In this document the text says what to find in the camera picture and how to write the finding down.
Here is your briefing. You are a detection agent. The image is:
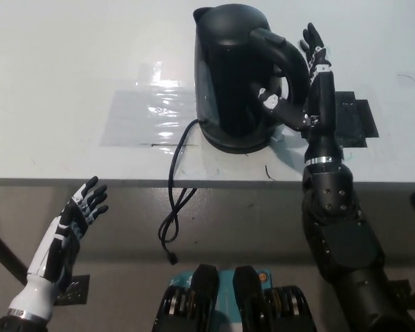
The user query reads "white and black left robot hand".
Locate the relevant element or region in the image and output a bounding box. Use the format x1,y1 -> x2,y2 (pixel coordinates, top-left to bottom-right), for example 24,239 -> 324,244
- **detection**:
6,176 -> 109,308

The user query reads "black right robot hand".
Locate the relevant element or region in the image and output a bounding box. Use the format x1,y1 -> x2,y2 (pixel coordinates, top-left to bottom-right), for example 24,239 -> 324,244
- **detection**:
257,22 -> 345,166

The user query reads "black electric kettle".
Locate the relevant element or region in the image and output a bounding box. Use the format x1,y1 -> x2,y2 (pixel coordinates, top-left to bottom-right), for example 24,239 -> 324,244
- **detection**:
192,7 -> 311,148

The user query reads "black tape patch on desk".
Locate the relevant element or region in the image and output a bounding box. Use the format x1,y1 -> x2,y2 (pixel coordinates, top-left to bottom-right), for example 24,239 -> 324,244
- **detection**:
299,90 -> 381,149

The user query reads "black round kettle base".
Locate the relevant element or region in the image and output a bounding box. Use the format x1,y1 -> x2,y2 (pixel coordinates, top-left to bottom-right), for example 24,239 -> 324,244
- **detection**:
200,117 -> 282,154

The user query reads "black tape patch on floor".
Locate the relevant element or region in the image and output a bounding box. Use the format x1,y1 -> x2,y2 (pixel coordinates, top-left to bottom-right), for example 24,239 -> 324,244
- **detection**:
394,279 -> 412,302
53,275 -> 91,306

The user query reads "black diagonal table leg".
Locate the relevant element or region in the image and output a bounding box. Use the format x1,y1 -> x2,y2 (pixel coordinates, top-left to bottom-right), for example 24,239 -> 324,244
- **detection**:
0,221 -> 30,286

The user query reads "clear plastic sheet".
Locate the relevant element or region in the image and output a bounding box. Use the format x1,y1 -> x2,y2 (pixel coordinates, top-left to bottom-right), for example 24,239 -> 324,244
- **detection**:
100,89 -> 204,148

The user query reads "black power cord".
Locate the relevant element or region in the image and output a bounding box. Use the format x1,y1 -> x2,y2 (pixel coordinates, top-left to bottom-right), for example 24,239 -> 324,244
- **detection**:
158,118 -> 201,266

